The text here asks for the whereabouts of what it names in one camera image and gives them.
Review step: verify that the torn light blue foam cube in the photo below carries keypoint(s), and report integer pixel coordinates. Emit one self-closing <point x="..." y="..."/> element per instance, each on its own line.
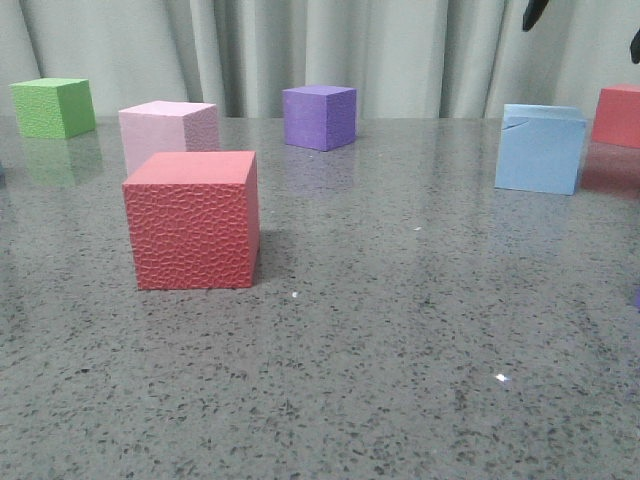
<point x="540" y="148"/>

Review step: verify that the red textured foam cube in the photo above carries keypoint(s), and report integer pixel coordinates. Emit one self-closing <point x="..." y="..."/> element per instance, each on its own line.
<point x="194" y="220"/>

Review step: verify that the pink foam cube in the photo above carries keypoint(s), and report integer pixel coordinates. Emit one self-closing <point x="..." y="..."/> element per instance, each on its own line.
<point x="167" y="126"/>

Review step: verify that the red foam cube far right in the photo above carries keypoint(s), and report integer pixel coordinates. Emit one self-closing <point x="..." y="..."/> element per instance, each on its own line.
<point x="616" y="118"/>

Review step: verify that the grey-green curtain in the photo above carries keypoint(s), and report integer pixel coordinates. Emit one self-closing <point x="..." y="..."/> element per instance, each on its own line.
<point x="406" y="59"/>

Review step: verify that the green foam cube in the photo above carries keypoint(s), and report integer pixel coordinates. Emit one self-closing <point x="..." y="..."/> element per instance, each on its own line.
<point x="53" y="108"/>

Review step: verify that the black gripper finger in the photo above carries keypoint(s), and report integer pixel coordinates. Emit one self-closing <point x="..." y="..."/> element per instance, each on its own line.
<point x="533" y="13"/>

